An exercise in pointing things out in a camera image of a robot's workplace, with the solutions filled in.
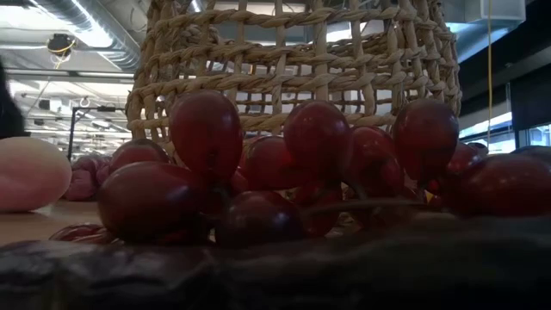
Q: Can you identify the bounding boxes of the pink peach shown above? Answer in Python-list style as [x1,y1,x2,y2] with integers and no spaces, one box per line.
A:
[0,136,73,213]

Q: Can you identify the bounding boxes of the woven straw basket rope handles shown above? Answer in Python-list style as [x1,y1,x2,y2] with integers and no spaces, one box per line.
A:
[124,0,464,163]

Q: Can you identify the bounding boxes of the black round ceiling device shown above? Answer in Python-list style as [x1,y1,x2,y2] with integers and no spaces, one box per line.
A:
[46,33,77,57]

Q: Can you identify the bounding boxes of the purple grape bunch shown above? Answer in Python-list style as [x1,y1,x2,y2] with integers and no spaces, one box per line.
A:
[63,154,114,202]

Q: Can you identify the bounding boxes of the red grape bunch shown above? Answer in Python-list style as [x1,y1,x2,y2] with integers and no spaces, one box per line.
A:
[49,89,551,250]

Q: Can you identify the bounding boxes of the purple eggplant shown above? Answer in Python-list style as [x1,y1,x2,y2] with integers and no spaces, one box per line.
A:
[0,210,551,310]

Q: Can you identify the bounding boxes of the grey ceiling air unit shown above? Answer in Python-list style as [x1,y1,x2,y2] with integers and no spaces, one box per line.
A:
[443,0,527,64]

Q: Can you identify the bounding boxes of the black metal stand frame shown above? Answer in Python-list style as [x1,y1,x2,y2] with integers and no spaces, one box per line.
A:
[67,106,128,163]

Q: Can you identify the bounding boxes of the silver ceiling duct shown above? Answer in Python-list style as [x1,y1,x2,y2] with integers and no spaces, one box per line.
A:
[29,0,143,72]

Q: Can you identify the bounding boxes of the yellow hanging cable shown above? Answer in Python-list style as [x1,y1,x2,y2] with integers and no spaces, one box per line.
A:
[486,0,493,146]

